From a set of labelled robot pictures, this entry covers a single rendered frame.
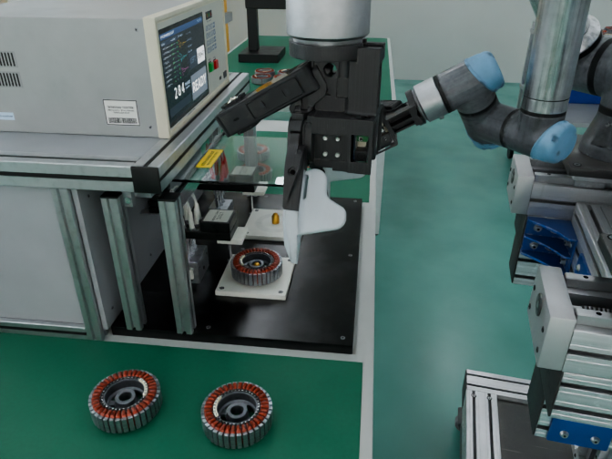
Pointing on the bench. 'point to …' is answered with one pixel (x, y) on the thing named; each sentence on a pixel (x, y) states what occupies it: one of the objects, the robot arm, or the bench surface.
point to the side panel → (45, 267)
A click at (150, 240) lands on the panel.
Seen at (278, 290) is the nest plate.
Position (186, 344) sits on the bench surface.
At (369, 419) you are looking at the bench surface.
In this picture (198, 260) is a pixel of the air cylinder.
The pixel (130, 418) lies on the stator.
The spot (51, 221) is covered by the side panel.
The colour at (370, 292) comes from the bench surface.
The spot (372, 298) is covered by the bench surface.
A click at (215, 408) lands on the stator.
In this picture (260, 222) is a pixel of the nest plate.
